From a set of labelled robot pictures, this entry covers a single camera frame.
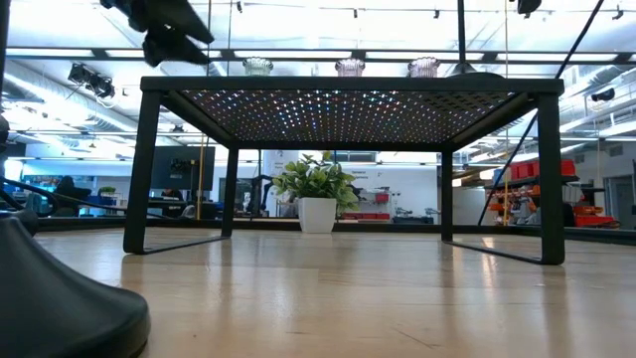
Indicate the black aluminium table frame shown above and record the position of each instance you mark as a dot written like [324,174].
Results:
[397,228]

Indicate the orange storage bin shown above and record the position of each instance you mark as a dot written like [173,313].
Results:
[593,219]

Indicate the pink glass candle holder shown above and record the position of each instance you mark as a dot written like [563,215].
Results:
[424,68]
[350,68]

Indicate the person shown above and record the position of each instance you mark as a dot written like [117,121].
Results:
[172,194]
[72,194]

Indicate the shelving with red bins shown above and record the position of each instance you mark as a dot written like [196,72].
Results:
[526,171]

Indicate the black round base piece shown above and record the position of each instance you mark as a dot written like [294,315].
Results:
[49,298]

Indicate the yellow pole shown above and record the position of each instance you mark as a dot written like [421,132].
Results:
[201,174]

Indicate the background black robot arm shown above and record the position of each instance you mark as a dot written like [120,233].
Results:
[259,194]

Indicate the tall black candlestick holder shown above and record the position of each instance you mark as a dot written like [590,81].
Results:
[472,73]

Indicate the green plant in white pot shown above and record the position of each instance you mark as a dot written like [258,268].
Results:
[318,214]

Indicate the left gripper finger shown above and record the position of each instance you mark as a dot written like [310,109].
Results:
[174,50]
[169,17]

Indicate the black security camera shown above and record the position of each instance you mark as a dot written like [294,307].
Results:
[602,94]

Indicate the black ceiling spotlight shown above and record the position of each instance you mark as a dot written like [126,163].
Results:
[94,82]

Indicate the black monitor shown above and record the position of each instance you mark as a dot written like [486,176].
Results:
[181,166]

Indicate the green glass candle holder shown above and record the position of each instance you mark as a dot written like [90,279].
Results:
[257,67]

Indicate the black perforated metal shelf riser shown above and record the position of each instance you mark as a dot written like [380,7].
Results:
[348,84]

